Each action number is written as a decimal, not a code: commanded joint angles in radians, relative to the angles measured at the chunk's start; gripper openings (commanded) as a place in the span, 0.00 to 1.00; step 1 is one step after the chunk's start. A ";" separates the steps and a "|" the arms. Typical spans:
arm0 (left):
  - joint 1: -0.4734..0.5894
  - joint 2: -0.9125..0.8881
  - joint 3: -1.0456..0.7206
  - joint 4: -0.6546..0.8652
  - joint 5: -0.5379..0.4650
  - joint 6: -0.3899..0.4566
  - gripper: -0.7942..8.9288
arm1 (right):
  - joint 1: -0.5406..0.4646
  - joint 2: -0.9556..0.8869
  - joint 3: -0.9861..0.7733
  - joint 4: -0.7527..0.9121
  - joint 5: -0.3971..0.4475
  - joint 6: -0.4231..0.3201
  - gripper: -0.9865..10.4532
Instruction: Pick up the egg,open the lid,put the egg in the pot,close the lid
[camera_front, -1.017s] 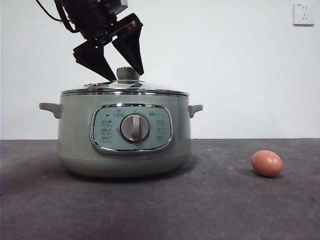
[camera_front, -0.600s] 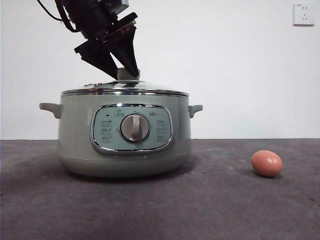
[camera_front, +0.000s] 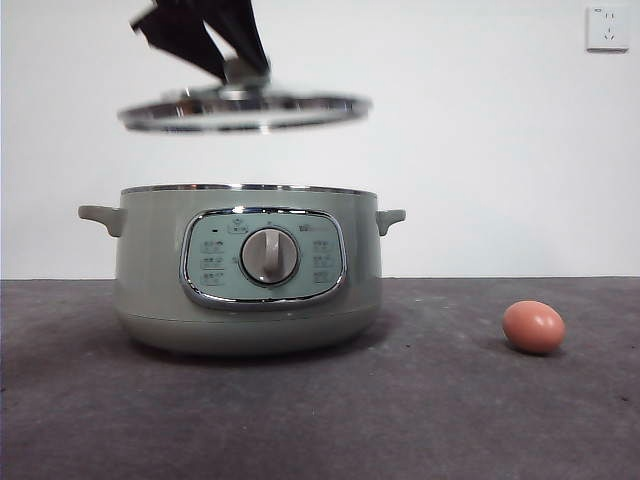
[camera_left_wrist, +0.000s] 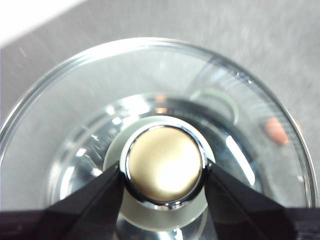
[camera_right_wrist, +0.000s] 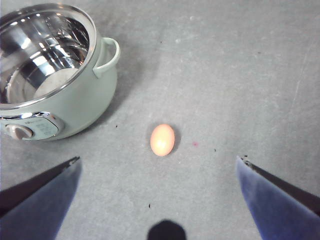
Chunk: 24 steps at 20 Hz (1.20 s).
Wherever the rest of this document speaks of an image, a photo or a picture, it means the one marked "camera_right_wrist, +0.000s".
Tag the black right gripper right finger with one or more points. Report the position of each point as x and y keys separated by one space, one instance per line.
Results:
x=282 y=210

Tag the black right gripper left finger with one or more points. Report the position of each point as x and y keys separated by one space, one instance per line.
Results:
x=37 y=207

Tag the brown egg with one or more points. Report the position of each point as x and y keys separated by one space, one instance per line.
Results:
x=162 y=140

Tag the pale green electric pot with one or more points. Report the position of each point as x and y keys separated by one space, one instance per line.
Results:
x=82 y=107

